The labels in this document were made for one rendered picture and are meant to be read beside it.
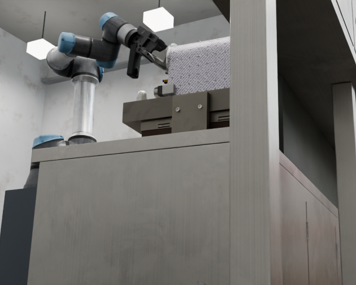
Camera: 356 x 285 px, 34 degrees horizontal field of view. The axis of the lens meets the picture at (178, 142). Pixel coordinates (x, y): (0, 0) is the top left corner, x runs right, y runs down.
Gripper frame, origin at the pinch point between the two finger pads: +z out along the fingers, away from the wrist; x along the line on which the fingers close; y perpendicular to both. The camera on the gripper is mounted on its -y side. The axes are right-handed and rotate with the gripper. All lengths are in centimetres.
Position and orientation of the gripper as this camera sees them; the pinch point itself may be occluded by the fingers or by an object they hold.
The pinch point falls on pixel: (167, 70)
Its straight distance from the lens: 199.1
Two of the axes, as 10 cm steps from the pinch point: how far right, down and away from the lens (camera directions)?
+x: 4.1, 2.9, 8.6
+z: 6.8, 5.3, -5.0
